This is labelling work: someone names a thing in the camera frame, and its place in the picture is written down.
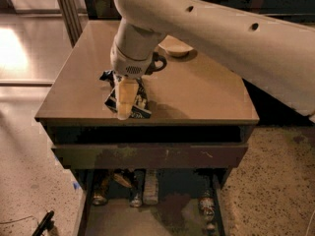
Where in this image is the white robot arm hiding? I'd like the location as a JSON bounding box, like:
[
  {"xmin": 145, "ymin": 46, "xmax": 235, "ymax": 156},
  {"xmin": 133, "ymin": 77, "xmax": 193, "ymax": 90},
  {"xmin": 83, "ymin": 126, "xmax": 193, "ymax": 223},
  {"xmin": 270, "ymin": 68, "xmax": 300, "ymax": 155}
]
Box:
[{"xmin": 110, "ymin": 0, "xmax": 315, "ymax": 121}]

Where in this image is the clear plastic bottle in drawer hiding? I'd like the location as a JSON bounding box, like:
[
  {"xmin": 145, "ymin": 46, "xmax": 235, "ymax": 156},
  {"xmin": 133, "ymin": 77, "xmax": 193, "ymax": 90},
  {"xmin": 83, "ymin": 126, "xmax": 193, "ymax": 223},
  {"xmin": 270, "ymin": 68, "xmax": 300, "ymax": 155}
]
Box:
[{"xmin": 198, "ymin": 177, "xmax": 216, "ymax": 233}]

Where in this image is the white bowl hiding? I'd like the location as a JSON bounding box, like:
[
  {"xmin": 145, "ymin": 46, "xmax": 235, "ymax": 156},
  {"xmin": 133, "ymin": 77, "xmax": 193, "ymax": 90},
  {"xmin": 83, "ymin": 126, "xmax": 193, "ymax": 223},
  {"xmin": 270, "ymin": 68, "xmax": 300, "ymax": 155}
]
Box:
[{"xmin": 158, "ymin": 35, "xmax": 193, "ymax": 57}]

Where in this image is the open middle drawer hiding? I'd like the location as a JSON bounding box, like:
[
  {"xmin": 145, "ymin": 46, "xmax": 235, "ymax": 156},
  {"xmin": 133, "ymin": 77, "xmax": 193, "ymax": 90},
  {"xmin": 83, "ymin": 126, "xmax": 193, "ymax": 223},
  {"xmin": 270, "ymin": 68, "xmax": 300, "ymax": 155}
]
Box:
[{"xmin": 78, "ymin": 169, "xmax": 230, "ymax": 236}]

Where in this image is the brown snack bag in drawer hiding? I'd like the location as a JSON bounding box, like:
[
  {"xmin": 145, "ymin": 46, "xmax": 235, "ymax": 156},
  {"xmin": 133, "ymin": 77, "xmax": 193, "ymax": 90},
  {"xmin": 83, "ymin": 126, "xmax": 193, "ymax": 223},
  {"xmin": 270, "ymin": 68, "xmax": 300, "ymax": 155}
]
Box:
[{"xmin": 113, "ymin": 171, "xmax": 133, "ymax": 188}]

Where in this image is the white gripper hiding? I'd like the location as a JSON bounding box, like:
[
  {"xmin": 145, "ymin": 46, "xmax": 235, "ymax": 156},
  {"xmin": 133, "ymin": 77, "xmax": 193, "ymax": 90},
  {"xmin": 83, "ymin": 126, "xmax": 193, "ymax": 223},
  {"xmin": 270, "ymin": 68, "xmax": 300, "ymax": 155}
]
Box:
[{"xmin": 110, "ymin": 43, "xmax": 153, "ymax": 120}]

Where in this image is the blue tape piece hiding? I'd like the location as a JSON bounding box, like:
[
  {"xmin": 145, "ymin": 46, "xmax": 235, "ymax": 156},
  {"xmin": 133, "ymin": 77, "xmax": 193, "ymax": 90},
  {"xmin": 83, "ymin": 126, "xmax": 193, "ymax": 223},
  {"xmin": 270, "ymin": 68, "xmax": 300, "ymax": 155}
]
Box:
[{"xmin": 72, "ymin": 181, "xmax": 81, "ymax": 190}]

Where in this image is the blue chip bag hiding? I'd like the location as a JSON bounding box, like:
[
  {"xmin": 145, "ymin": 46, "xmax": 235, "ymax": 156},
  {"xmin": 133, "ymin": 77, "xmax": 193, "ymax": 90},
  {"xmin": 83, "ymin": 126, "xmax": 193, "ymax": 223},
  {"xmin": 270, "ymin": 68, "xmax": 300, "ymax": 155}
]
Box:
[{"xmin": 100, "ymin": 70, "xmax": 152, "ymax": 119}]

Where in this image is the grey drawer cabinet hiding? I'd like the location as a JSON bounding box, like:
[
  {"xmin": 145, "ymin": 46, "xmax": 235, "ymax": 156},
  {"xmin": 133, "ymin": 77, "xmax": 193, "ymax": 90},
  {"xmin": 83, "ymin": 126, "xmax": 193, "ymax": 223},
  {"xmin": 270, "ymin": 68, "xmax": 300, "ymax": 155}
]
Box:
[{"xmin": 35, "ymin": 21, "xmax": 258, "ymax": 236}]

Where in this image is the black tool on floor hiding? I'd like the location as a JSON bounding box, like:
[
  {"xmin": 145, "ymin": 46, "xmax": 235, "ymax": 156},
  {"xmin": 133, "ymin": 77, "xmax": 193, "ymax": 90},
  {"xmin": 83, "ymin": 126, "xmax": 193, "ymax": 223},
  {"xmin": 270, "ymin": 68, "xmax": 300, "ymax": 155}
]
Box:
[{"xmin": 32, "ymin": 210, "xmax": 54, "ymax": 236}]

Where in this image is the brown bottle in drawer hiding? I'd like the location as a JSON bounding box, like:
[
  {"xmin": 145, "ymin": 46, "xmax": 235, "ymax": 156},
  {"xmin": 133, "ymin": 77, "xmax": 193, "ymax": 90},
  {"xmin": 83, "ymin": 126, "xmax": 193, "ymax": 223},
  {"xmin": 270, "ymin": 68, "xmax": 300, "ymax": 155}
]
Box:
[{"xmin": 93, "ymin": 170, "xmax": 110, "ymax": 206}]

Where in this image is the dark can in drawer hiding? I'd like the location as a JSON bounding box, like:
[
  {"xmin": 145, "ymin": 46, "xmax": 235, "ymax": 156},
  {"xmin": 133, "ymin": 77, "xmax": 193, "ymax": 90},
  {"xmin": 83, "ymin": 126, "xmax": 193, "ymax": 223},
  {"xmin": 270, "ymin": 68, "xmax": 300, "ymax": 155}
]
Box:
[{"xmin": 129, "ymin": 170, "xmax": 145, "ymax": 207}]

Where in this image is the closed dark top drawer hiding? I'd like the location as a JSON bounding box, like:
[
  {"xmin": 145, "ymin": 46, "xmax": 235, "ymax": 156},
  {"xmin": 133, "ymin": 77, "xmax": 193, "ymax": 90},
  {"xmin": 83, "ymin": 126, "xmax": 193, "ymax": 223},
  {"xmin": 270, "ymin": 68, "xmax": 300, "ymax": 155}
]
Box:
[{"xmin": 52, "ymin": 144, "xmax": 248, "ymax": 169}]

